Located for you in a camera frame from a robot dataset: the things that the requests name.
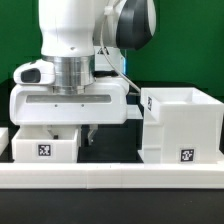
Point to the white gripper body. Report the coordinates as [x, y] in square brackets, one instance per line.
[101, 103]

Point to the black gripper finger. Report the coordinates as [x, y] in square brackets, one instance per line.
[91, 135]
[51, 133]

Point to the white drawer box with knob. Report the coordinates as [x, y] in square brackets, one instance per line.
[33, 144]

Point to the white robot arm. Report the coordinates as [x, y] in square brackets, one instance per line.
[59, 93]

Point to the white block at left edge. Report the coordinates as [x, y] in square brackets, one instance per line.
[4, 140]

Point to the white front fence rail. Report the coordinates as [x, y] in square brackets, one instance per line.
[102, 176]

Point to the white drawer cabinet frame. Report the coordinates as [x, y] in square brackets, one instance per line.
[180, 126]

